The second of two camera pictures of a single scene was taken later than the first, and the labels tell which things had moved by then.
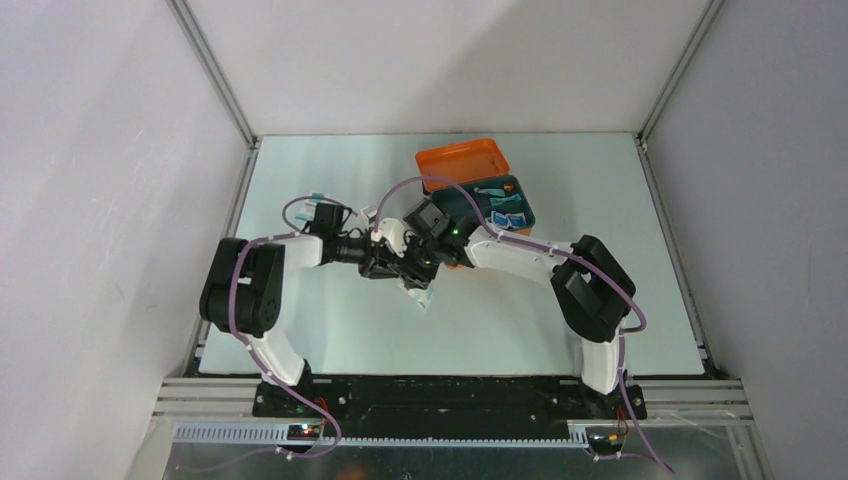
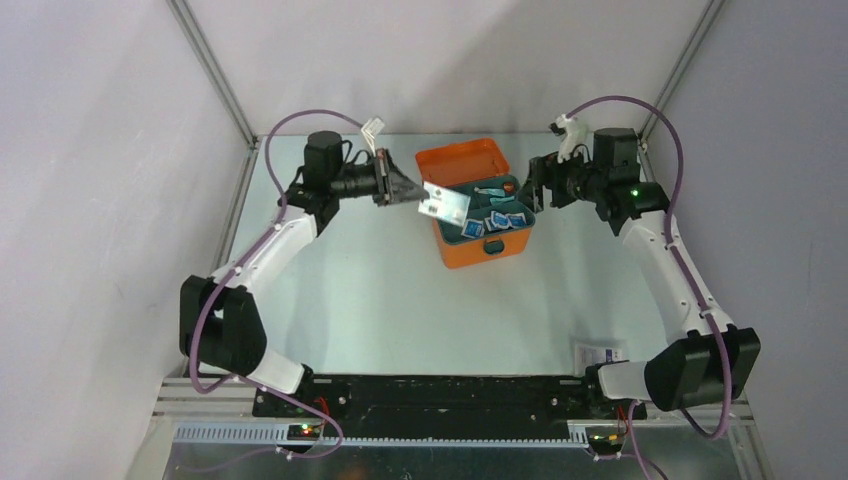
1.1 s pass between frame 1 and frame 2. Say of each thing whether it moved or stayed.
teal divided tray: stayed
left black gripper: moved
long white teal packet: moved
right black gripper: moved
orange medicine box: stayed
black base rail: stayed
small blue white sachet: stayed
